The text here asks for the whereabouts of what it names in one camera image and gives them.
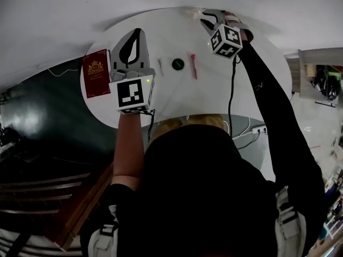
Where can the dark red hardcover book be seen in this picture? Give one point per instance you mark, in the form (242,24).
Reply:
(96,74)

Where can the person's left forearm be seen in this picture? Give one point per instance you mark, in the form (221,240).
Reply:
(127,154)

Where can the person's right forearm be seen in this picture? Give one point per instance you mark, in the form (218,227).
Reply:
(262,90)

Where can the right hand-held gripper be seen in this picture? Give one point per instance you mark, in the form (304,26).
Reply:
(226,41)

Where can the person's right hand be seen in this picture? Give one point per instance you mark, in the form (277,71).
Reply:
(231,17)

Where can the grey wooden shelf unit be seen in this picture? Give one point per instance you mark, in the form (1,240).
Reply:
(297,74)

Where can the dark wooden slatted bench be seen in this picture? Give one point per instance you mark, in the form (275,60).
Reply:
(40,197)

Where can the white power strip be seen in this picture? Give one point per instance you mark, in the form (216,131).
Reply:
(259,130)

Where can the striped cushion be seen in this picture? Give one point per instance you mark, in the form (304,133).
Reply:
(26,248)

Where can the round white table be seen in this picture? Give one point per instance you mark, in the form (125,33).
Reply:
(174,98)

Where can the small dark green round cap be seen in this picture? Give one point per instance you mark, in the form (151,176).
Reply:
(177,64)

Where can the person's tan trousers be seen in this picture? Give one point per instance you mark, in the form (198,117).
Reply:
(206,119)

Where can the small pale object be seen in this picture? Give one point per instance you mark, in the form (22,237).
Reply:
(193,13)

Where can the person's black shirt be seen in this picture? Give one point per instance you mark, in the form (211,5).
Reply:
(201,197)

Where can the red tape strip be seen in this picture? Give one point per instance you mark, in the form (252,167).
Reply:
(315,146)

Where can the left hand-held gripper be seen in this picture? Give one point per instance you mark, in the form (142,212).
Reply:
(130,95)

